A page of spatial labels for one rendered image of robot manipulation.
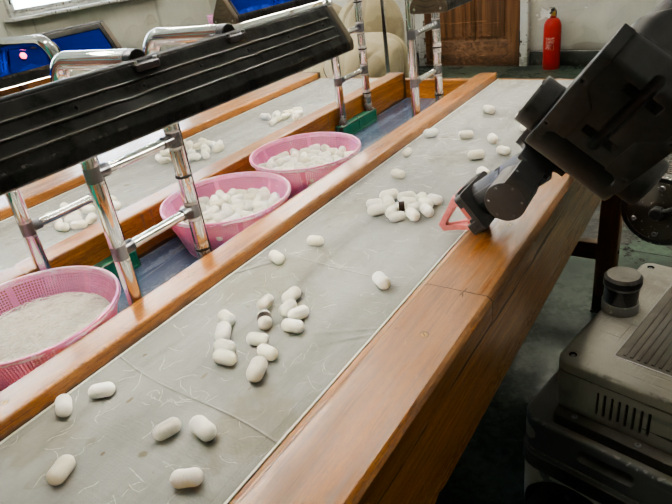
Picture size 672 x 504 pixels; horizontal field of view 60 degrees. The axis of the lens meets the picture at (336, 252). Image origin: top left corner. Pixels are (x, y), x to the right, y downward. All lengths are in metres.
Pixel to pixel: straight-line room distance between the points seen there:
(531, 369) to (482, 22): 4.25
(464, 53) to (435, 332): 5.19
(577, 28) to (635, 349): 4.51
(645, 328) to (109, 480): 0.97
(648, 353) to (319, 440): 0.75
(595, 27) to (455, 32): 1.20
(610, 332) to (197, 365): 0.79
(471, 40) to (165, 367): 5.21
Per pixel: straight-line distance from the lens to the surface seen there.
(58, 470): 0.70
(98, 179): 0.86
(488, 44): 5.73
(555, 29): 5.39
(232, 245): 1.01
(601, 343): 1.21
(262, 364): 0.73
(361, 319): 0.81
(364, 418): 0.63
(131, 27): 6.96
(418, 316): 0.76
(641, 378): 1.15
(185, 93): 0.71
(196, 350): 0.82
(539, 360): 1.91
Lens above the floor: 1.20
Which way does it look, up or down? 28 degrees down
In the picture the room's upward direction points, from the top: 8 degrees counter-clockwise
